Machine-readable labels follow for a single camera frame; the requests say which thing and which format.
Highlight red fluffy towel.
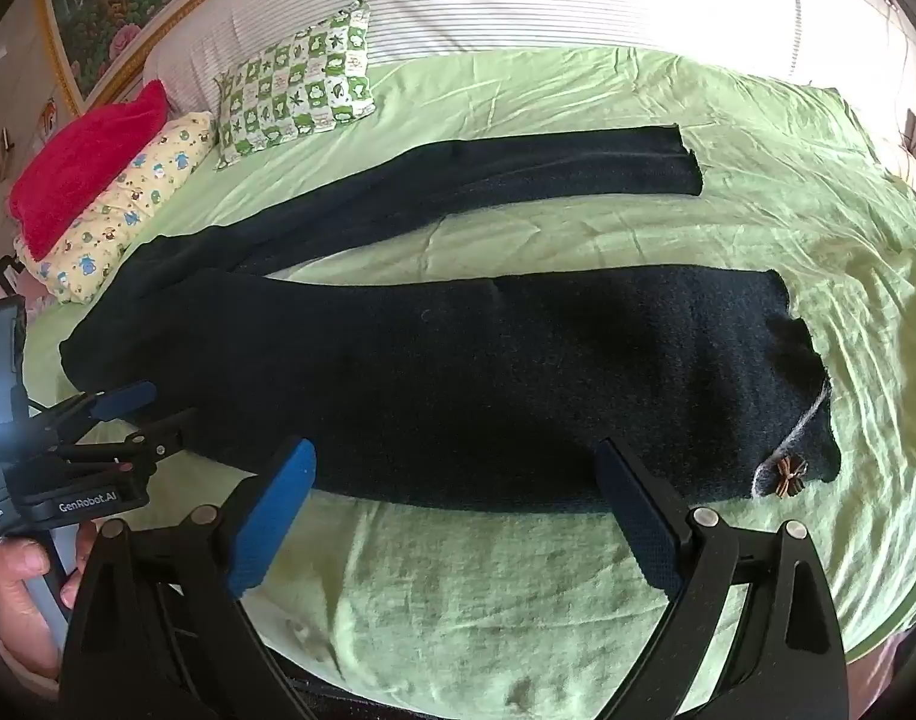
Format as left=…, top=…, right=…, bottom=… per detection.
left=8, top=79, right=171, bottom=260

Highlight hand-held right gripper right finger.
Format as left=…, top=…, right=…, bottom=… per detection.
left=591, top=437, right=851, bottom=720

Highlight green bed sheet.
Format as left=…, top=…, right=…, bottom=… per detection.
left=23, top=45, right=916, bottom=715

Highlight green frog print pillow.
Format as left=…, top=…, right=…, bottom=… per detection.
left=213, top=0, right=378, bottom=170

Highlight framed landscape painting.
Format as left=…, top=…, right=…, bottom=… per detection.
left=41, top=0, right=280, bottom=115

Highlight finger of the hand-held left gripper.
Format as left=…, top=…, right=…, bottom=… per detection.
left=29, top=381, right=159, bottom=437
left=49, top=408, right=200, bottom=475

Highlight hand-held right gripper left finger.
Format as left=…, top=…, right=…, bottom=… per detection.
left=56, top=437, right=318, bottom=720

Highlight yellow cartoon print pillow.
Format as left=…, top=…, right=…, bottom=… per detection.
left=14, top=111, right=217, bottom=305

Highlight black pants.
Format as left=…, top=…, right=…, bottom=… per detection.
left=59, top=126, right=843, bottom=520

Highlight person's left hand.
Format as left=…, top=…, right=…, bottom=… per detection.
left=0, top=519, right=100, bottom=682

